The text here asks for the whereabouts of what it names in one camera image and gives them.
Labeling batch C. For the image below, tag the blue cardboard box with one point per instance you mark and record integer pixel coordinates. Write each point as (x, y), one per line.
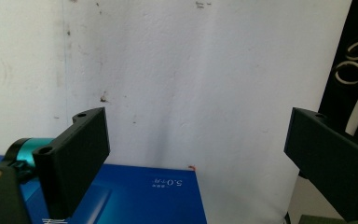
(136, 202)

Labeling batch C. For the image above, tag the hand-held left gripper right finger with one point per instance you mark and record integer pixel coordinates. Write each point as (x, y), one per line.
(332, 155)

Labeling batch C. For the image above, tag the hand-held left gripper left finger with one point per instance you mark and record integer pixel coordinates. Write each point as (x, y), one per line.
(74, 168)

